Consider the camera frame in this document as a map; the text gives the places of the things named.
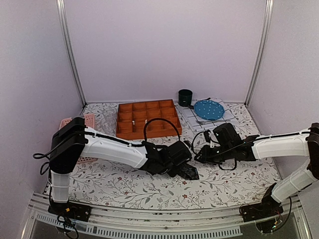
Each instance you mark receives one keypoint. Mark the dark green mug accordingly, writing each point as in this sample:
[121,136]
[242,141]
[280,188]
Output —
[184,97]

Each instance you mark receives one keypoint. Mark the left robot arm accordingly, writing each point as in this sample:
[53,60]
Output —
[77,140]

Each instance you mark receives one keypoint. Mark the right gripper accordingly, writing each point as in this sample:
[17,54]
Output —
[206,156]

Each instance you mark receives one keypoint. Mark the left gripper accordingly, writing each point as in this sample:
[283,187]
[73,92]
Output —
[172,174]

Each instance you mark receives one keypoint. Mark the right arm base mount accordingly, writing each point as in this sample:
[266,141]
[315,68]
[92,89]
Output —
[252,212]

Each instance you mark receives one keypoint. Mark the blue dotted plate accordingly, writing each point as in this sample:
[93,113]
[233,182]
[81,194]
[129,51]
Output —
[209,109]

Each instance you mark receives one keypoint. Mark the clear plastic cup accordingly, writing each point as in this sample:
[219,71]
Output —
[108,122]

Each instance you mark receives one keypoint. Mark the orange wooden compartment tray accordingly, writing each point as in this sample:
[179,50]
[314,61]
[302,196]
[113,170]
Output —
[161,116]

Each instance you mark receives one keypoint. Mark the white grid placemat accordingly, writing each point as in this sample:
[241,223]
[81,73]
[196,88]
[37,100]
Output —
[190,116]

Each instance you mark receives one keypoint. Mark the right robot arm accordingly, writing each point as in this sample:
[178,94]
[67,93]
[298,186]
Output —
[302,143]

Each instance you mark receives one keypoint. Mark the dark floral tie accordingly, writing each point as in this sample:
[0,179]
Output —
[187,172]

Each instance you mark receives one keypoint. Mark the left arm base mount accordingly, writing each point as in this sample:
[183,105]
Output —
[71,210]

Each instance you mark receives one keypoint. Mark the silver fork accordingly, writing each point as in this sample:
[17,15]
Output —
[211,121]

